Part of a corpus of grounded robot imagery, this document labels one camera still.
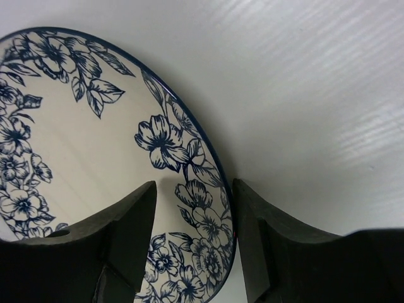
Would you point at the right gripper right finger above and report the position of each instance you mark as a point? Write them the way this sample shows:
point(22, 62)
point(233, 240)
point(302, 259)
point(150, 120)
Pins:
point(286, 260)

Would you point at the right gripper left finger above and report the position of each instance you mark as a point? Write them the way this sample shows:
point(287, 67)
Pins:
point(99, 259)

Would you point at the blue floral pattern plate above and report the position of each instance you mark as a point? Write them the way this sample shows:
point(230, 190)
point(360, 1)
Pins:
point(83, 123)

